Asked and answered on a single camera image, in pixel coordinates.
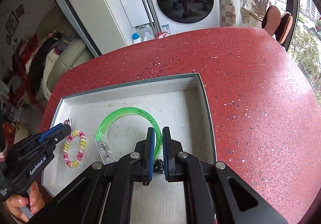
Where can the framed wall pictures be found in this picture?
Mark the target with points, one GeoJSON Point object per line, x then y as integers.
{"type": "Point", "coordinates": [12, 22]}

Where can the dark window frame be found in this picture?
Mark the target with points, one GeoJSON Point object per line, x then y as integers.
{"type": "Point", "coordinates": [292, 0]}

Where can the grey sliding door frame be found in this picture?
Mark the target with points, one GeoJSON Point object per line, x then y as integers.
{"type": "Point", "coordinates": [75, 13]}

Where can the white bottle with blue cap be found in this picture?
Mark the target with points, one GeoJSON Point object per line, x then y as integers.
{"type": "Point", "coordinates": [136, 39]}

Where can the pile of clothes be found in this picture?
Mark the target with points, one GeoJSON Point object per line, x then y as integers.
{"type": "Point", "coordinates": [37, 66]}

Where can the person's left hand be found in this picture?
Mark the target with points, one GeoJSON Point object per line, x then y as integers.
{"type": "Point", "coordinates": [15, 207]}

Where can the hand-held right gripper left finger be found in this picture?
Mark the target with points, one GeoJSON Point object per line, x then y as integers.
{"type": "Point", "coordinates": [149, 156]}

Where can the cream sofa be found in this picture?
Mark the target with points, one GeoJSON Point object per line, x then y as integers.
{"type": "Point", "coordinates": [72, 56]}

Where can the black hair clip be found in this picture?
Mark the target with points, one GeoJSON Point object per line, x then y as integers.
{"type": "Point", "coordinates": [159, 166]}

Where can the white plastic jug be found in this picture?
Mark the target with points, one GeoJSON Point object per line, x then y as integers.
{"type": "Point", "coordinates": [143, 28]}

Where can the white tall cabinet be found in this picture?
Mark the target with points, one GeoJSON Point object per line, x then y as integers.
{"type": "Point", "coordinates": [115, 0]}

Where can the grey shallow tray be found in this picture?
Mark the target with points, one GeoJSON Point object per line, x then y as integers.
{"type": "Point", "coordinates": [150, 103]}

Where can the brown slipper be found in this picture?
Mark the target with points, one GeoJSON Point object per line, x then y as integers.
{"type": "Point", "coordinates": [286, 28]}
{"type": "Point", "coordinates": [272, 18]}

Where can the mop with red hook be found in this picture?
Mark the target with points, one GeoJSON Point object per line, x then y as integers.
{"type": "Point", "coordinates": [148, 8]}

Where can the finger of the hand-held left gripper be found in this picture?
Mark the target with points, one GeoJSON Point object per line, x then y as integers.
{"type": "Point", "coordinates": [49, 132]}
{"type": "Point", "coordinates": [62, 133]}

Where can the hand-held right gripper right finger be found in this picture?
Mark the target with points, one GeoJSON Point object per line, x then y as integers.
{"type": "Point", "coordinates": [165, 156]}

